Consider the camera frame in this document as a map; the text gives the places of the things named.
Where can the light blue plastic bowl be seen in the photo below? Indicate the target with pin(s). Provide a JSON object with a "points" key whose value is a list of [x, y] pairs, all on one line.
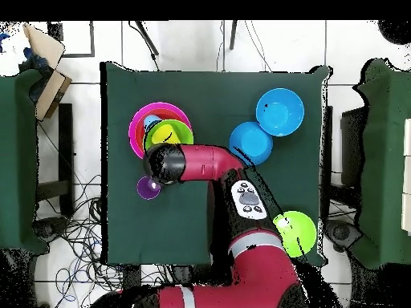
{"points": [[280, 112], [253, 141]]}

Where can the yellow plastic cup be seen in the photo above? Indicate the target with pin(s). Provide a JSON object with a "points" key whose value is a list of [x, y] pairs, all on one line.
{"points": [[163, 134]]}

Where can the black metal stand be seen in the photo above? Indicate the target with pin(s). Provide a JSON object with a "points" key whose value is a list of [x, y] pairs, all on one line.
{"points": [[65, 144]]}

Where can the black equipment with knob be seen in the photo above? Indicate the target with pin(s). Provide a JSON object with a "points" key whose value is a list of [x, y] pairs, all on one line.
{"points": [[49, 227]]}

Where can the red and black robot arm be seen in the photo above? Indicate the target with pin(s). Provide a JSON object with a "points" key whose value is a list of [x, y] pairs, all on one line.
{"points": [[208, 163]]}

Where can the cardboard box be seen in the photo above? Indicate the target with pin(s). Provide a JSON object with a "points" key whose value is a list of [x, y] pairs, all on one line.
{"points": [[51, 93]]}

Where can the black power strip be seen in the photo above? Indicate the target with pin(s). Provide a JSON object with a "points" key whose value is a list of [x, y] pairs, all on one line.
{"points": [[132, 279]]}

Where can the black tripod leg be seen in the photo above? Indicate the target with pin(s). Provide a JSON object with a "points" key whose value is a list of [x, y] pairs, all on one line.
{"points": [[147, 38], [233, 35]]}

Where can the light blue plastic cup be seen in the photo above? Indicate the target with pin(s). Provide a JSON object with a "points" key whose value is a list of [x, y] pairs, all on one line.
{"points": [[150, 121]]}

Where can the white box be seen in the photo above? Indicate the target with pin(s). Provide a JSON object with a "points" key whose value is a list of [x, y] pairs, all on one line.
{"points": [[407, 144]]}

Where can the orange plastic bowl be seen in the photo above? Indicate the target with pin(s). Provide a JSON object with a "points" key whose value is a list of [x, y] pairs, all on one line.
{"points": [[139, 134]]}

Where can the green plastic bowl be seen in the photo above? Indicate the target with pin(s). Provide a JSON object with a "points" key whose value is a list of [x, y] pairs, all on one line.
{"points": [[186, 134], [301, 234]]}

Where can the grey chair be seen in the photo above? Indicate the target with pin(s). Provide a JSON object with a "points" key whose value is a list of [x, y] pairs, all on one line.
{"points": [[340, 232]]}

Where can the black rectangular object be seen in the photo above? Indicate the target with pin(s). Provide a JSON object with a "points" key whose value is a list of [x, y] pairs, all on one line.
{"points": [[353, 144]]}

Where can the dark green tablecloth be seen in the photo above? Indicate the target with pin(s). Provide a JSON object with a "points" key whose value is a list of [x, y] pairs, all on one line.
{"points": [[385, 160], [160, 224], [16, 160]]}

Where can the purple plastic cup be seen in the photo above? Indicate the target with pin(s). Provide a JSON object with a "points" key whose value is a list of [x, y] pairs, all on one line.
{"points": [[146, 191]]}

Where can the large pink plastic bowl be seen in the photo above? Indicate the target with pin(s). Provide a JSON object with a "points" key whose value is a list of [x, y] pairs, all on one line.
{"points": [[132, 134]]}

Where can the blue cloth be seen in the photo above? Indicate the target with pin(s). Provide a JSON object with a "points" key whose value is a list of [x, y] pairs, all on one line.
{"points": [[35, 61]]}

